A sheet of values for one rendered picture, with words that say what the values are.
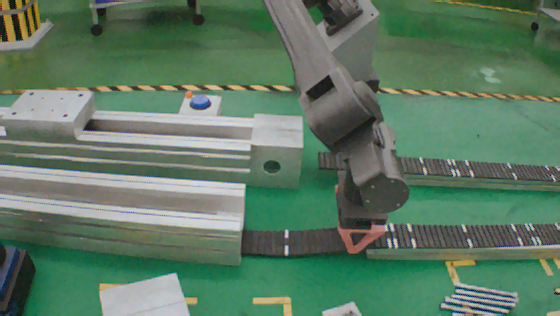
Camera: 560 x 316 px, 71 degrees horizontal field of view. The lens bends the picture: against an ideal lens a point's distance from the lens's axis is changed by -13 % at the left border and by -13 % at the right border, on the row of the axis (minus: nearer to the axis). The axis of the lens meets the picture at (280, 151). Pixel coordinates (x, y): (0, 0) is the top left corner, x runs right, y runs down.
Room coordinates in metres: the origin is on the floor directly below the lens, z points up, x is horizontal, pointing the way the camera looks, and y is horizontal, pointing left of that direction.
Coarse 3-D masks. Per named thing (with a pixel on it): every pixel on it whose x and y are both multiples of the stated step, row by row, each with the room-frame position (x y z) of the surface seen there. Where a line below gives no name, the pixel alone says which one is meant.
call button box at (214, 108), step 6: (210, 96) 0.84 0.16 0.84; (216, 96) 0.84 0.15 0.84; (186, 102) 0.81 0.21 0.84; (210, 102) 0.81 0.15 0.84; (216, 102) 0.81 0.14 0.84; (186, 108) 0.78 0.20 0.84; (192, 108) 0.78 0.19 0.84; (198, 108) 0.78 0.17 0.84; (204, 108) 0.78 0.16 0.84; (210, 108) 0.79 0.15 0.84; (216, 108) 0.79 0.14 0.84; (180, 114) 0.76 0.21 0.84; (186, 114) 0.76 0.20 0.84; (192, 114) 0.76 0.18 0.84; (198, 114) 0.76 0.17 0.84; (204, 114) 0.77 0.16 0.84; (210, 114) 0.77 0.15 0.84; (216, 114) 0.77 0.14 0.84
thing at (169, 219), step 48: (0, 192) 0.49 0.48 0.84; (48, 192) 0.50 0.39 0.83; (96, 192) 0.50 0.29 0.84; (144, 192) 0.50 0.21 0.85; (192, 192) 0.51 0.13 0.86; (240, 192) 0.51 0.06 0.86; (48, 240) 0.43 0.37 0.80; (96, 240) 0.43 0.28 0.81; (144, 240) 0.43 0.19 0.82; (192, 240) 0.43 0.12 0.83; (240, 240) 0.46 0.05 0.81
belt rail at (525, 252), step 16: (368, 256) 0.47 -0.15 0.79; (384, 256) 0.47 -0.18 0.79; (400, 256) 0.47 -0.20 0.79; (416, 256) 0.47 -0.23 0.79; (432, 256) 0.47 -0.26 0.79; (448, 256) 0.47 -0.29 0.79; (464, 256) 0.47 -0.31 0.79; (480, 256) 0.47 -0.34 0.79; (496, 256) 0.47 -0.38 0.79; (512, 256) 0.47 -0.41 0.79; (528, 256) 0.47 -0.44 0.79; (544, 256) 0.47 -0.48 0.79
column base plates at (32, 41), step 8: (48, 24) 3.36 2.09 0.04; (40, 32) 3.18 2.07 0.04; (24, 40) 3.01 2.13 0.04; (32, 40) 3.01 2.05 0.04; (40, 40) 3.11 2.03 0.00; (0, 48) 2.92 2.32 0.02; (8, 48) 2.92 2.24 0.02; (16, 48) 2.92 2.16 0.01; (24, 48) 2.93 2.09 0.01; (32, 48) 2.94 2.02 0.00
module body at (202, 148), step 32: (0, 128) 0.64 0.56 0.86; (96, 128) 0.69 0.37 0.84; (128, 128) 0.69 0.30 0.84; (160, 128) 0.69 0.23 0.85; (192, 128) 0.69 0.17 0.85; (224, 128) 0.70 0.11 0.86; (0, 160) 0.62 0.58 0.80; (32, 160) 0.62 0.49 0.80; (64, 160) 0.62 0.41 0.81; (96, 160) 0.63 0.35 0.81; (128, 160) 0.62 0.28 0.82; (160, 160) 0.62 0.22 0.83; (192, 160) 0.62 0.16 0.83; (224, 160) 0.62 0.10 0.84
